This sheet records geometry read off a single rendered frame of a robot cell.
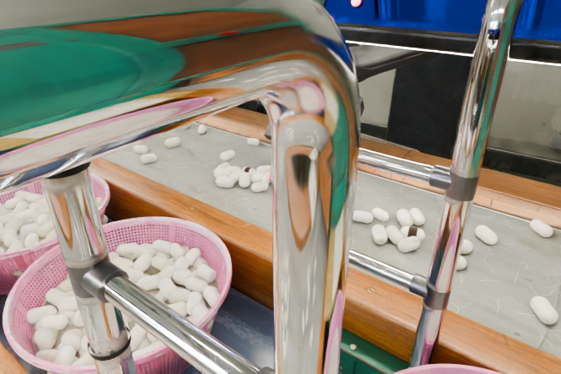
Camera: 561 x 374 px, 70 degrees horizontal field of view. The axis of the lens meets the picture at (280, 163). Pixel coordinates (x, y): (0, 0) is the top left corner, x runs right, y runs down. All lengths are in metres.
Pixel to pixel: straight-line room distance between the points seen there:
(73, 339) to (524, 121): 2.52
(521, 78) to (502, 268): 2.07
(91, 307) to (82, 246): 0.04
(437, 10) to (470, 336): 0.35
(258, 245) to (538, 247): 0.42
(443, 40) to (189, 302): 0.42
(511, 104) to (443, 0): 2.24
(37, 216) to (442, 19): 0.68
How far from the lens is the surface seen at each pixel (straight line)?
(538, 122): 2.72
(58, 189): 0.23
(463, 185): 0.35
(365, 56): 0.83
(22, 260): 0.69
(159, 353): 0.47
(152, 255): 0.64
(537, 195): 0.83
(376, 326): 0.52
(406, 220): 0.68
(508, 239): 0.73
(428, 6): 0.49
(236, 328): 0.60
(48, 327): 0.59
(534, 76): 2.66
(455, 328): 0.51
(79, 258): 0.25
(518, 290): 0.63
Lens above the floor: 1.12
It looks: 26 degrees down
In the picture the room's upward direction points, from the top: straight up
